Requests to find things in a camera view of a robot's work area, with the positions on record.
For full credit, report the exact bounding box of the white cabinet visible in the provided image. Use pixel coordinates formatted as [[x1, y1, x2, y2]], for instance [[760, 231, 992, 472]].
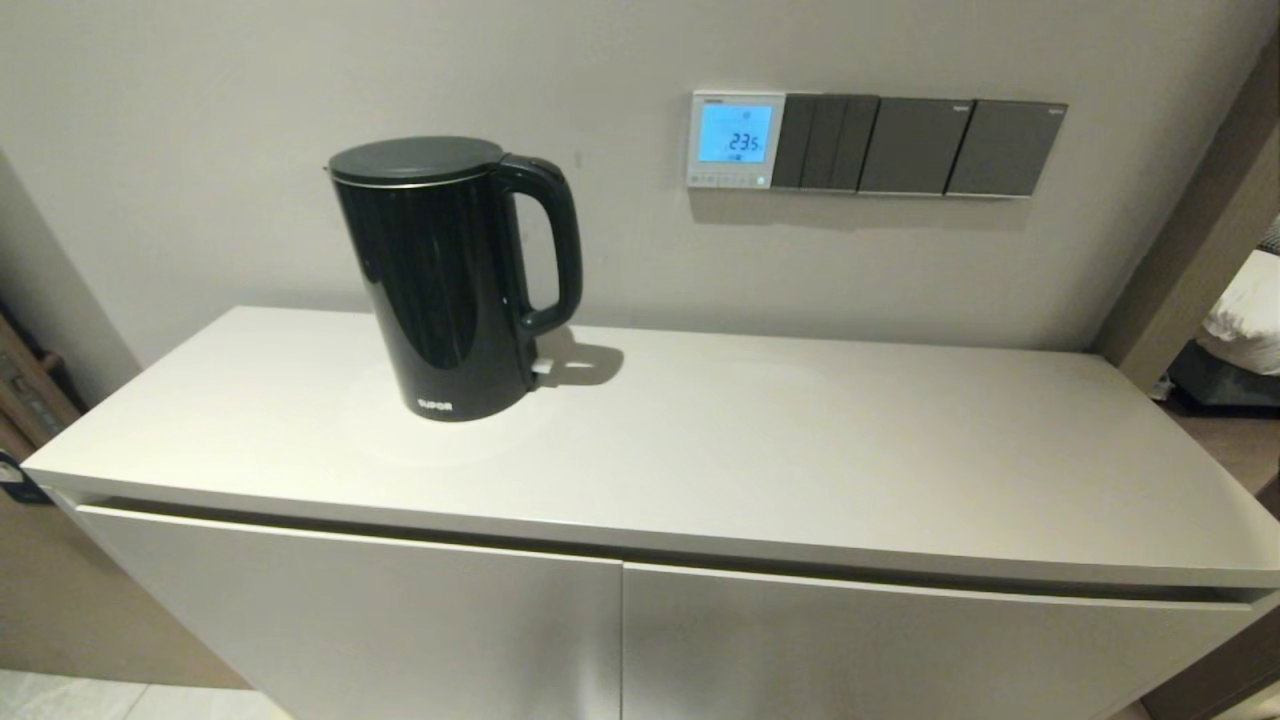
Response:
[[20, 305, 1280, 720]]

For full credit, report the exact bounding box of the grey single wall switch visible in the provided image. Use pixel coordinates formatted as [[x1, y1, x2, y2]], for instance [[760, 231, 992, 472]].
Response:
[[945, 99, 1070, 199], [858, 96, 975, 197]]

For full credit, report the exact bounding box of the white wall thermostat panel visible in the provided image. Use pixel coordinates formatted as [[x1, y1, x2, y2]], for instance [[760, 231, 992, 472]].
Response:
[[686, 90, 787, 191]]

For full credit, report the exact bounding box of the black electric kettle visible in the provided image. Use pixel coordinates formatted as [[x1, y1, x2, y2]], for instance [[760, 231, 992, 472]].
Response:
[[323, 136, 584, 423]]

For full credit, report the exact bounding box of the white cabinet door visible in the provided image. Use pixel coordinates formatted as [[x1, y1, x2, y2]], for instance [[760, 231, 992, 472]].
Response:
[[622, 562, 1263, 720], [75, 505, 623, 720]]

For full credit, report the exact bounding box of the white bedding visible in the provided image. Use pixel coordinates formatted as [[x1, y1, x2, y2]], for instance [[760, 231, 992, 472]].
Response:
[[1197, 248, 1280, 376]]

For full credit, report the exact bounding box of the wooden door frame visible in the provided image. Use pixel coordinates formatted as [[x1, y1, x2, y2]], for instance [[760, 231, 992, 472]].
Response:
[[1090, 30, 1280, 391]]

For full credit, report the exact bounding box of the dark bed base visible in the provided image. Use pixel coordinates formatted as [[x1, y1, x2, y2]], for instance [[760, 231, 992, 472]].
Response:
[[1165, 340, 1280, 411]]

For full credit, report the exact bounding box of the brown wooden rack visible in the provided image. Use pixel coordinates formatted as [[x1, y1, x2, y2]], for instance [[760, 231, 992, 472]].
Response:
[[0, 310, 86, 461]]

